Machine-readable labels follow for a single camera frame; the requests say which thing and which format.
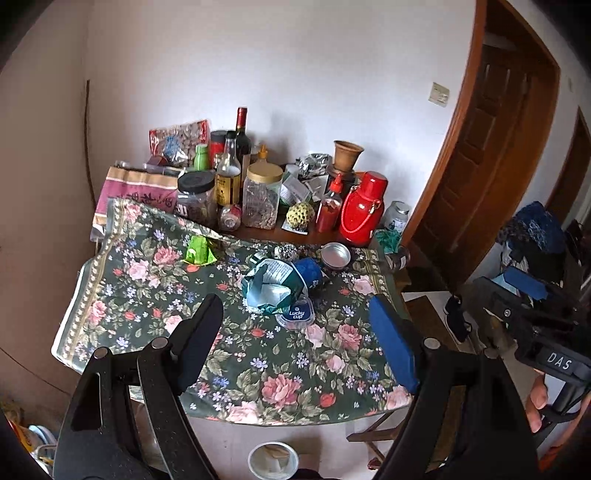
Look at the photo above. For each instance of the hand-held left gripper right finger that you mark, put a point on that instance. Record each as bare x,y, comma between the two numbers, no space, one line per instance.
392,341

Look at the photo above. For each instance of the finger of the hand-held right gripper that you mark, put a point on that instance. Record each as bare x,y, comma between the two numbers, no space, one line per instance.
526,282
496,293

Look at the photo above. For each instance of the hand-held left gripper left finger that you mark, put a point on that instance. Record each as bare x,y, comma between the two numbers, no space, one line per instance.
198,341

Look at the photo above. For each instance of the clear plastic lid blue label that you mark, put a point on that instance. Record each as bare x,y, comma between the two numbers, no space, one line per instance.
295,314

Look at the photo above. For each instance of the white plastic bucket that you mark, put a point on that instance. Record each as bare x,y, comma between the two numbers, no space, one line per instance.
272,459

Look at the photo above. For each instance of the person's right forearm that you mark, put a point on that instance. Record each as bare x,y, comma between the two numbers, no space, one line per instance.
568,443

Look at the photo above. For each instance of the person's right hand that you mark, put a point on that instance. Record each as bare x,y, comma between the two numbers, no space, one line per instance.
538,401

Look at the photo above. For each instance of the light blue cloth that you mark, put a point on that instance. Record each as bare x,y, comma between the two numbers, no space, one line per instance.
505,284

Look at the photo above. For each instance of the wooden stool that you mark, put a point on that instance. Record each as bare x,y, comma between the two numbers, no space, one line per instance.
429,318

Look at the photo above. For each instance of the black bag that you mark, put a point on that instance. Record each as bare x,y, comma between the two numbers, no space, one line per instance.
457,321

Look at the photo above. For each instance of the blue patterned cloth pile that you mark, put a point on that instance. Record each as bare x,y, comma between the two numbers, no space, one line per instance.
538,230

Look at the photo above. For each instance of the floral tablecloth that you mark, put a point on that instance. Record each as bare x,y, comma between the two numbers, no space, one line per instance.
277,360

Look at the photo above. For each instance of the dark round can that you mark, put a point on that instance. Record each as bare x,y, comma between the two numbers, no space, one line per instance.
399,258

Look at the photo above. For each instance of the crumpled teal white bag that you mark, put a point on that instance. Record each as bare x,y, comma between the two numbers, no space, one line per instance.
270,288

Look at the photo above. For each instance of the green snack packet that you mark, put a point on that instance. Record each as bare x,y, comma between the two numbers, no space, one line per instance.
199,251

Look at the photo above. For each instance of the green plastic bag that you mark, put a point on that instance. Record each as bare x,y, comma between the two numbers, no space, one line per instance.
387,240

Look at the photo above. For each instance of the small metal tin lid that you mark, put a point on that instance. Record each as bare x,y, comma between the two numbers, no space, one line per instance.
336,256

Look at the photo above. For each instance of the blue paper cup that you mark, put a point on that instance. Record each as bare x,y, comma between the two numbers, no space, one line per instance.
311,273

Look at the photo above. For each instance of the small glass jar red contents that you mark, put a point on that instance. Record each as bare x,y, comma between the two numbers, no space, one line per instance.
230,218

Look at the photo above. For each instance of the wooden door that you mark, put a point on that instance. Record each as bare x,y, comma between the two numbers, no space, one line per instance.
489,152

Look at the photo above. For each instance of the red thermos flask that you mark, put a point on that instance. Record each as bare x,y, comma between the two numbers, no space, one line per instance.
364,207

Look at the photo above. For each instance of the clear jar black lid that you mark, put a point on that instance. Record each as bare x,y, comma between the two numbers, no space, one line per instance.
197,201

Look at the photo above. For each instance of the red sauce squeeze bottle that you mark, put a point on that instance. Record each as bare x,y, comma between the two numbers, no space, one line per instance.
328,212

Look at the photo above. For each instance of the clear jar yellow lid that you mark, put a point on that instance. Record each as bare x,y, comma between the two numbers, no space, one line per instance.
262,198

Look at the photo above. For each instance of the green custard apple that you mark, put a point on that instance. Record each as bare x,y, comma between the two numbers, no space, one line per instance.
300,213

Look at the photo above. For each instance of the pink beige paper bag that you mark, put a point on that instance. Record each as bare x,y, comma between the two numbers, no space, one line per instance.
134,194

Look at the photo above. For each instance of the clear bottle dark sauce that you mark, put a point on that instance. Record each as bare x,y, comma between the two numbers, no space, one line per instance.
228,182

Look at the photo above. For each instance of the white plastic packet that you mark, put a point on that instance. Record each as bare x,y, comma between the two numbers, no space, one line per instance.
295,189

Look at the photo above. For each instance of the green plastic bottle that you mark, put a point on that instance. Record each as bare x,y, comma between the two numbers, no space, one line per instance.
202,159

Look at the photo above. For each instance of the terracotta pot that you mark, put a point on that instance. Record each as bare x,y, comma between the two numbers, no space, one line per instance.
348,156

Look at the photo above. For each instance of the silver foil bag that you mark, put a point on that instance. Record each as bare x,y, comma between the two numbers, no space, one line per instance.
315,164

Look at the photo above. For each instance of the red jar black lid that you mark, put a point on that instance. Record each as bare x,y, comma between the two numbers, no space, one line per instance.
217,147

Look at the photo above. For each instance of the yellow cap squeeze bottle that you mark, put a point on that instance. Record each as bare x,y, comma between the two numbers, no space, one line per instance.
263,153

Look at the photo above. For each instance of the bag of peanuts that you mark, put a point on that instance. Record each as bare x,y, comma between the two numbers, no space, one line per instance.
178,141

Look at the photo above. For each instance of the dark wine bottle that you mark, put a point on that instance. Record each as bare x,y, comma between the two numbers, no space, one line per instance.
242,131

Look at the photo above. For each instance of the wall light switch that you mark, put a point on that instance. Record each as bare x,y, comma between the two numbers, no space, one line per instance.
439,94

